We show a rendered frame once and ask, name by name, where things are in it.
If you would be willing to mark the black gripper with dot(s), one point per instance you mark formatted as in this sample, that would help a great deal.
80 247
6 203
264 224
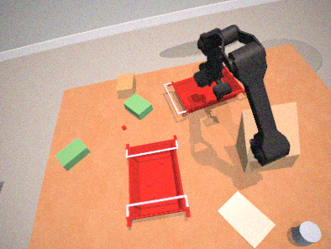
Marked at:
222 88

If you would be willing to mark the light green rectangular block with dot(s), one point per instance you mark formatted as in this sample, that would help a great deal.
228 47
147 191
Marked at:
72 154
138 106

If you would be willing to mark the grey cylinder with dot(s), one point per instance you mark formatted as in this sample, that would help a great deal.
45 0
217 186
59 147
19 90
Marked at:
306 233

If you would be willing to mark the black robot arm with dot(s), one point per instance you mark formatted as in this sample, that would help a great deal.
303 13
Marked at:
248 65

